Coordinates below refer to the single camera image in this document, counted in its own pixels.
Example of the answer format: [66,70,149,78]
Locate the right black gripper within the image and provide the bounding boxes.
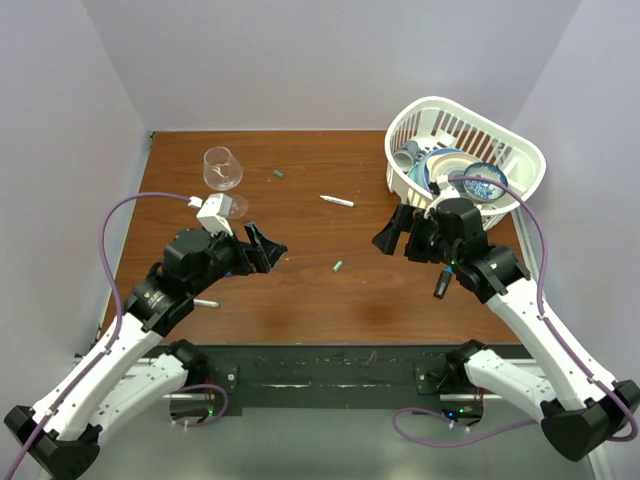
[372,203,460,267]

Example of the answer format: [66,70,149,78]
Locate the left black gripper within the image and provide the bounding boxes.
[188,220,286,296]

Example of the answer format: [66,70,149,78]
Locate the black marker pen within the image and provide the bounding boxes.
[434,268,453,299]

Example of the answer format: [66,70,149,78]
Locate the white pen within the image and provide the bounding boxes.
[319,195,356,208]
[194,299,220,308]

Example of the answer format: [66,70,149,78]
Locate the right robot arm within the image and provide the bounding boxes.
[372,198,639,461]

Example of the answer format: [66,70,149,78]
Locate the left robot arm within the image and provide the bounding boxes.
[4,222,288,479]

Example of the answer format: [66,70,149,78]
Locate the light blue plate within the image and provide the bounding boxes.
[407,150,437,191]

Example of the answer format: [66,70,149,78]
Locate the grey mug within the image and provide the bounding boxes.
[392,140,425,172]

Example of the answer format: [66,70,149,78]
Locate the beige blue plate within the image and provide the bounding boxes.
[429,148,478,184]

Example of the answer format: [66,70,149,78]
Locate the clear wine glass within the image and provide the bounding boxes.
[203,146,248,218]

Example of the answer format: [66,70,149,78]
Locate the blue patterned bowl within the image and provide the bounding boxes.
[463,162,508,203]

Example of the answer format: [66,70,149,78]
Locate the white plastic dish basket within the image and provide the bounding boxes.
[384,96,546,230]

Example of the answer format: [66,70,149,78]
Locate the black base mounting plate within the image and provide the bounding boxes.
[165,340,485,421]

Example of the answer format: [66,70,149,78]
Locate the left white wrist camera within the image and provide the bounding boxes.
[196,193,234,236]

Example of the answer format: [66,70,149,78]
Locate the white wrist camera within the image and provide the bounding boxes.
[196,193,234,236]
[423,175,461,218]

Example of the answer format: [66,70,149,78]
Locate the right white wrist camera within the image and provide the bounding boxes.
[423,175,461,218]

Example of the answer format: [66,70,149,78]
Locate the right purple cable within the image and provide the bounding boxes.
[391,173,640,446]

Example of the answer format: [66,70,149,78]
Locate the purple cable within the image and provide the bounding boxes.
[391,173,640,446]
[0,192,201,480]

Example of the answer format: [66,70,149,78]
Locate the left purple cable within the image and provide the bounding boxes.
[0,192,201,480]

